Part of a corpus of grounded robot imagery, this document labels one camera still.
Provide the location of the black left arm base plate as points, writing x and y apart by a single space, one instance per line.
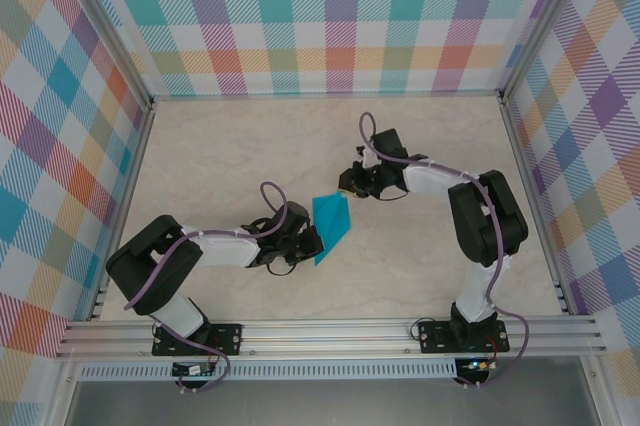
227 336

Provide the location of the aluminium side floor rail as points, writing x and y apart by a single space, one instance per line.
131 171
536 196

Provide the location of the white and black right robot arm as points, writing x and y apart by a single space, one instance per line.
475 291

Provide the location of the aluminium mounting rail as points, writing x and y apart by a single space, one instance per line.
325 336

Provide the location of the aluminium frame leg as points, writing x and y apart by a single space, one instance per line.
597 396
62 396

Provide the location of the aluminium frame post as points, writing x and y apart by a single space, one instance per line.
107 21
544 21

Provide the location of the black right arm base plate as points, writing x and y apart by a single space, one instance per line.
435 343

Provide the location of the grey metal shelf panel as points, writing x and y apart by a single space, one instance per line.
325 406

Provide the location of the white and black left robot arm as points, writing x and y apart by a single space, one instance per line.
225 248

